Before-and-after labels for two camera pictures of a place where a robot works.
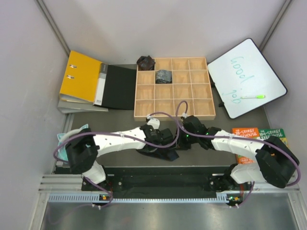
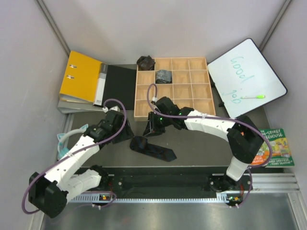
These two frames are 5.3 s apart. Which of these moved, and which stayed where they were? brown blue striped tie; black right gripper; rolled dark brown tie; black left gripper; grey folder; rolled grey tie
Moved: black left gripper; black right gripper
Stayed: brown blue striped tie; rolled grey tie; grey folder; rolled dark brown tie
